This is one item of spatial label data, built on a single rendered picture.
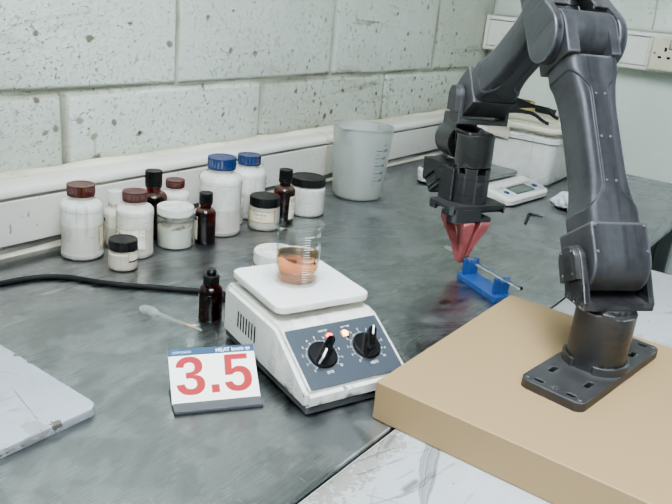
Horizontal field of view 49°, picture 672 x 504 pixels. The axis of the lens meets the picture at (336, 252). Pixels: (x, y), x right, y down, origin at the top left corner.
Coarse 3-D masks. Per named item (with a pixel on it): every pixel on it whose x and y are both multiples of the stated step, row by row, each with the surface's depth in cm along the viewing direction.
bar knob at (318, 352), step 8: (328, 336) 76; (312, 344) 76; (320, 344) 76; (328, 344) 75; (312, 352) 75; (320, 352) 74; (328, 352) 74; (336, 352) 77; (312, 360) 75; (320, 360) 74; (328, 360) 75; (336, 360) 76
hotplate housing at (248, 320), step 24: (240, 288) 85; (240, 312) 83; (264, 312) 79; (312, 312) 81; (336, 312) 81; (360, 312) 82; (240, 336) 84; (264, 336) 79; (264, 360) 79; (288, 360) 75; (288, 384) 75; (360, 384) 76; (312, 408) 74
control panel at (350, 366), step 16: (352, 320) 81; (368, 320) 82; (288, 336) 76; (304, 336) 77; (320, 336) 78; (336, 336) 78; (352, 336) 79; (384, 336) 81; (304, 352) 75; (352, 352) 78; (384, 352) 79; (304, 368) 74; (320, 368) 75; (336, 368) 76; (352, 368) 76; (368, 368) 77; (384, 368) 78; (320, 384) 74; (336, 384) 74
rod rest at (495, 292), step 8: (464, 264) 113; (472, 264) 113; (464, 272) 113; (472, 272) 114; (464, 280) 112; (472, 280) 111; (480, 280) 112; (488, 280) 112; (496, 280) 106; (472, 288) 110; (480, 288) 109; (488, 288) 109; (496, 288) 106; (504, 288) 107; (488, 296) 107; (496, 296) 106; (504, 296) 106
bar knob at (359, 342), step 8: (368, 328) 79; (376, 328) 79; (360, 336) 79; (368, 336) 78; (360, 344) 78; (368, 344) 77; (376, 344) 79; (360, 352) 78; (368, 352) 77; (376, 352) 78
